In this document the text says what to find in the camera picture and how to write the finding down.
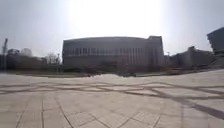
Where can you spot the row of dark trees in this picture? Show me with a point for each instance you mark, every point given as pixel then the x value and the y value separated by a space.
pixel 23 61

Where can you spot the grass strip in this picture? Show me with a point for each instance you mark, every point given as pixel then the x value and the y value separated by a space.
pixel 173 71
pixel 50 74

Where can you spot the dark glass building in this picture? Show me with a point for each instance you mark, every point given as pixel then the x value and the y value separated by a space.
pixel 217 41

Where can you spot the grey paved plaza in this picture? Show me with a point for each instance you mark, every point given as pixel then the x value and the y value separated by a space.
pixel 110 100

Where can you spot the large dark wide building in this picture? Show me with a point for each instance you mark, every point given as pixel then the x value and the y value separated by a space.
pixel 113 53

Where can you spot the low grey building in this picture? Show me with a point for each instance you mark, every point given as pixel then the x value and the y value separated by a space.
pixel 193 58

